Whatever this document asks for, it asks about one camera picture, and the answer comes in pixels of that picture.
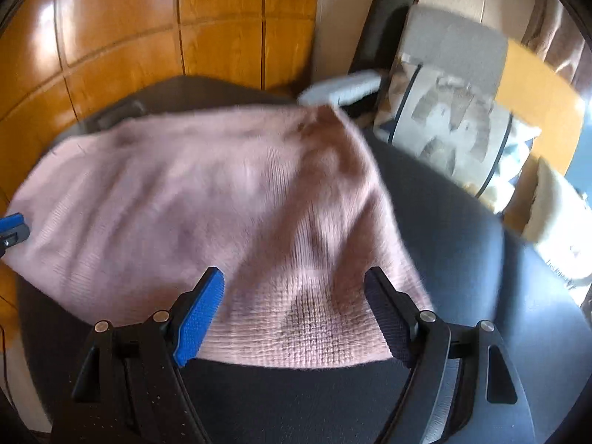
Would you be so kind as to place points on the tiger print cushion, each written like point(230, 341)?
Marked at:
point(457, 130)

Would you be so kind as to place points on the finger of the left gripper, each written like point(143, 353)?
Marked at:
point(13, 230)

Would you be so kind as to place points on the pink curtain left window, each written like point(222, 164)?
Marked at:
point(555, 38)

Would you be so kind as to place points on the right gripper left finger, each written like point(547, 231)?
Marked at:
point(127, 385)

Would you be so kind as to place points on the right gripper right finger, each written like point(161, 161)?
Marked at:
point(462, 386)

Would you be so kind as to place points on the deer print cushion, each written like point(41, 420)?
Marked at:
point(559, 226)

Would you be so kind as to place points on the grey yellow blue sofa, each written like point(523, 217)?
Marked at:
point(498, 66)

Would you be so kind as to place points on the black rolled mat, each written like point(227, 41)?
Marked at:
point(381, 34)

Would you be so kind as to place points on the pink knitted sweater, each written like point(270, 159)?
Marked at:
point(286, 201)

